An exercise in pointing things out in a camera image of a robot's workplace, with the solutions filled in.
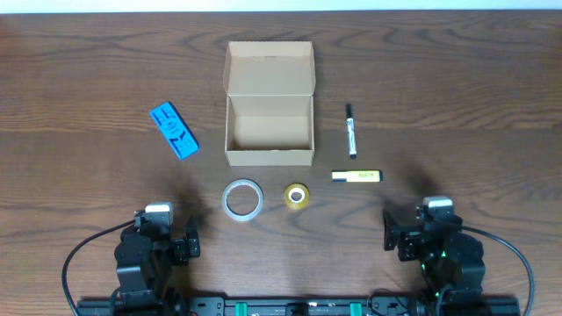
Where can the brown cardboard box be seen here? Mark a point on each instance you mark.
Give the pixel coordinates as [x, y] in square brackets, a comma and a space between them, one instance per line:
[270, 106]

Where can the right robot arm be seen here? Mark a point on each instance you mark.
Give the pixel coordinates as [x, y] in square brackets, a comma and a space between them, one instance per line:
[451, 261]

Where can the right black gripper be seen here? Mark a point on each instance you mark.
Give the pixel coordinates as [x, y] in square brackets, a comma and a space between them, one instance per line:
[411, 235]

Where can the small yellow tape roll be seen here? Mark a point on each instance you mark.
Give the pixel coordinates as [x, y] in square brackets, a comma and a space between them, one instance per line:
[297, 196]

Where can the black and white marker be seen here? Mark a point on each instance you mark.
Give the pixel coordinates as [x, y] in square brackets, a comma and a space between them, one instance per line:
[351, 132]

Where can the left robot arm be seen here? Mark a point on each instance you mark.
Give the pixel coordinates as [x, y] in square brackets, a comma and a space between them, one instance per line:
[144, 284]

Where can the large clear tape roll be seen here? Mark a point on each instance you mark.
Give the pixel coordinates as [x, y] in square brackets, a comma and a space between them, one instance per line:
[242, 200]

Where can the yellow highlighter pen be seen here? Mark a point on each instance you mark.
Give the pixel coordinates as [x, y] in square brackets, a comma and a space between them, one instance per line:
[357, 176]

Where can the blue rectangular plastic block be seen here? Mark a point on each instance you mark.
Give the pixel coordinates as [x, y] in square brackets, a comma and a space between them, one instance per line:
[174, 130]

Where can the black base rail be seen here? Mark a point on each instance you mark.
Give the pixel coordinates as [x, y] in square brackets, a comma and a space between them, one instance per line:
[372, 306]

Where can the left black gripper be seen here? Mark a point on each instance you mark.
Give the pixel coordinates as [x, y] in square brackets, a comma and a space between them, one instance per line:
[192, 247]

